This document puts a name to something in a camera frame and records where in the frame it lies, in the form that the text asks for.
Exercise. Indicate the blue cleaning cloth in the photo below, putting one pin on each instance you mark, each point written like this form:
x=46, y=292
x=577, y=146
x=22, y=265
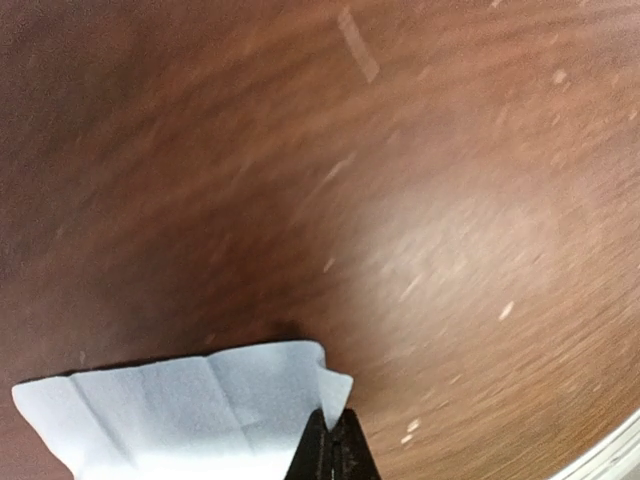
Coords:
x=235, y=414

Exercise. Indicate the front aluminium rail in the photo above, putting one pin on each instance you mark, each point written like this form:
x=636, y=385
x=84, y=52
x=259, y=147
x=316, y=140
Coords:
x=614, y=457

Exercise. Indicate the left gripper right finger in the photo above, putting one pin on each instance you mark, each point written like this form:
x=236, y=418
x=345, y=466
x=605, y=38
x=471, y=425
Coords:
x=351, y=457

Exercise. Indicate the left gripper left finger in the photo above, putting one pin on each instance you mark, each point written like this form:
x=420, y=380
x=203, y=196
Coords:
x=312, y=459

